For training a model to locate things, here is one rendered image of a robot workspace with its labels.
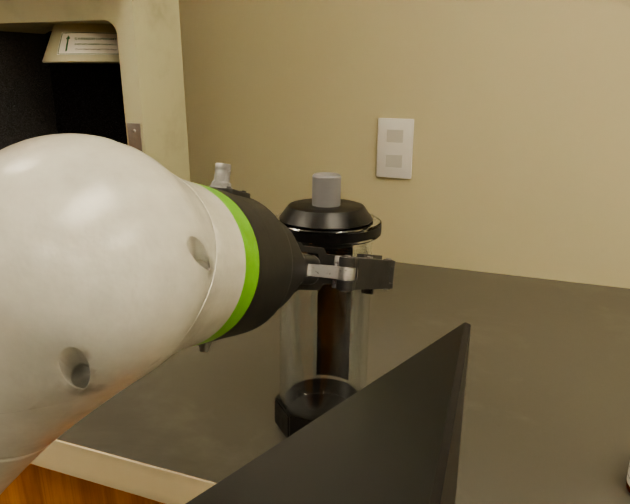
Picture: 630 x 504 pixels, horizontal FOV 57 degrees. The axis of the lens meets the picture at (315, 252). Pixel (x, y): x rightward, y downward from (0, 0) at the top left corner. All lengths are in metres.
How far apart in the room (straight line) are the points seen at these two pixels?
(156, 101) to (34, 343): 0.69
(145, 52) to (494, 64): 0.60
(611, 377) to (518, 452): 0.22
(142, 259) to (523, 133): 0.96
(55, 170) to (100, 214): 0.02
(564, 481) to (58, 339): 0.50
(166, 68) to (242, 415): 0.51
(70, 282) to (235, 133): 1.08
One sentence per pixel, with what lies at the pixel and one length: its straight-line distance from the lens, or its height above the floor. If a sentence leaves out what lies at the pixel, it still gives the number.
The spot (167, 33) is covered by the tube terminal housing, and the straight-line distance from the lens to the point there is 0.92.
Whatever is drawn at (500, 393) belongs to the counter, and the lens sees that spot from 0.74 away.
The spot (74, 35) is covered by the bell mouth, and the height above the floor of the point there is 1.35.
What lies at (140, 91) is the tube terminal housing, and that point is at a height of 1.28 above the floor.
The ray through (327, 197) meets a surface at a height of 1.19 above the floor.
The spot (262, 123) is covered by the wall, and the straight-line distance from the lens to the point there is 1.25.
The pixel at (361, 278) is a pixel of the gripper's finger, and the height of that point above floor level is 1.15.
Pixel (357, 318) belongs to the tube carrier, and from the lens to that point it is 0.57.
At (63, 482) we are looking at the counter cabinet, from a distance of 0.77.
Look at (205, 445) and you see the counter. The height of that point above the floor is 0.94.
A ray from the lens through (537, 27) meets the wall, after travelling 1.12.
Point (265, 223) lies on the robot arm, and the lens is 0.34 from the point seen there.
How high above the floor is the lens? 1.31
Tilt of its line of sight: 18 degrees down
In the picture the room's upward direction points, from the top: straight up
